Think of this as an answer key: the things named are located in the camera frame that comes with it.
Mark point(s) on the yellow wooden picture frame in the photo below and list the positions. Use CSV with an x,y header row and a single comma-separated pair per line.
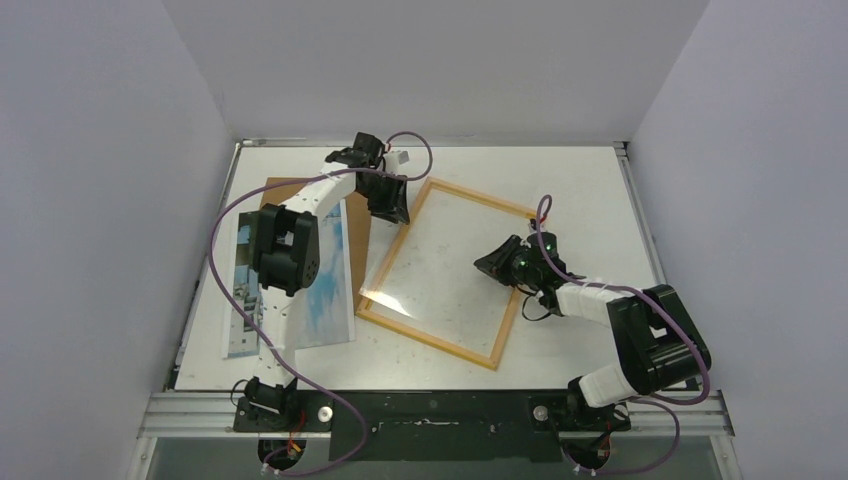
x,y
424,338

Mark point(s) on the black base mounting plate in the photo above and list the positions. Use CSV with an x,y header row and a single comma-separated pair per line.
x,y
449,425

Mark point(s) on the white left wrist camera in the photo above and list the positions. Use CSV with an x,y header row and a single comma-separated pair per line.
x,y
393,160

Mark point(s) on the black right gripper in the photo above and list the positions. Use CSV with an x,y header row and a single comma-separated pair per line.
x,y
505,260

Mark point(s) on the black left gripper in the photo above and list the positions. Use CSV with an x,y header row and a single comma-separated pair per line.
x,y
394,209

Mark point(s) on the brown cardboard backing board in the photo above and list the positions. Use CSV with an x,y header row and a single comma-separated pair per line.
x,y
358,231

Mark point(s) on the aluminium front rail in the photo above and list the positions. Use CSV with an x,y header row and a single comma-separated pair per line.
x,y
211,415

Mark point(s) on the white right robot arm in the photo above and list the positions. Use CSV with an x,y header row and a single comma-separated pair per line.
x,y
657,344

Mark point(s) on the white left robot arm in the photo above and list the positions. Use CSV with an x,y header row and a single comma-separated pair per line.
x,y
286,252

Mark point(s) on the printed building photo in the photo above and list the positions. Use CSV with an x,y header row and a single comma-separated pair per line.
x,y
328,301

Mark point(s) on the clear glass sheet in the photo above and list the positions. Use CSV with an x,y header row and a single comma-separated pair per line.
x,y
444,265

